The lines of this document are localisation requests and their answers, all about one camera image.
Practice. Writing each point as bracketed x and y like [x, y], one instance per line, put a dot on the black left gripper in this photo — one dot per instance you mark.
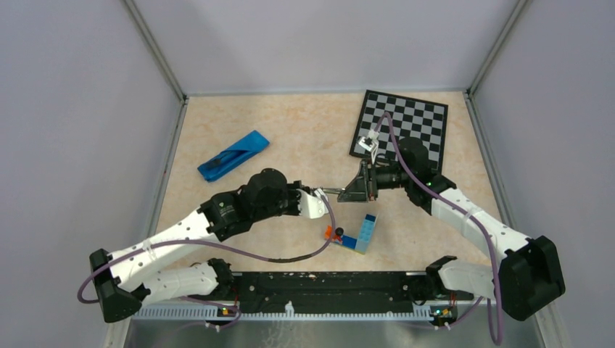
[299, 193]

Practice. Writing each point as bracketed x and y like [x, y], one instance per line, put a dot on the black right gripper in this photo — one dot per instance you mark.
[357, 191]

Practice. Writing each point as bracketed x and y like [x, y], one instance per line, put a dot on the silver metal knife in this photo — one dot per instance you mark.
[335, 191]

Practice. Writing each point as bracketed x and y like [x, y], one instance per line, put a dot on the blue cloth napkin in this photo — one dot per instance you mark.
[245, 148]

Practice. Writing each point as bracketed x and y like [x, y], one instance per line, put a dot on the colourful toy brick assembly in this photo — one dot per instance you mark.
[359, 241]

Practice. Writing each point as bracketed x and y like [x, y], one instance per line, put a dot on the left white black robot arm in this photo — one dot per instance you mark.
[128, 279]

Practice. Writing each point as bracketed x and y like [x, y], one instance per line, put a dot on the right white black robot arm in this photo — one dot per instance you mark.
[524, 274]

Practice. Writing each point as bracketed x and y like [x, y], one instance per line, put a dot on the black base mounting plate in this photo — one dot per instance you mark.
[362, 292]

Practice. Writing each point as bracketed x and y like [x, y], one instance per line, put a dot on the black white checkerboard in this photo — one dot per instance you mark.
[416, 118]

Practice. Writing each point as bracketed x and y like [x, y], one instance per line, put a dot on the aluminium frame rail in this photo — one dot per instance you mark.
[460, 322]

